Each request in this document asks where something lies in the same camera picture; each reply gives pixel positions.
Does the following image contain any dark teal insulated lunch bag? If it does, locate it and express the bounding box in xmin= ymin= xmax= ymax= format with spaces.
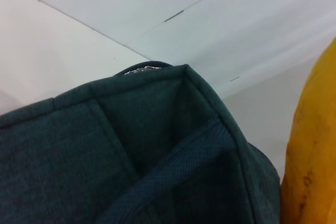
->
xmin=0 ymin=61 xmax=284 ymax=224

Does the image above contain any yellow banana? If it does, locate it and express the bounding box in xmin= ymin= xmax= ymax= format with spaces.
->
xmin=279 ymin=36 xmax=336 ymax=224

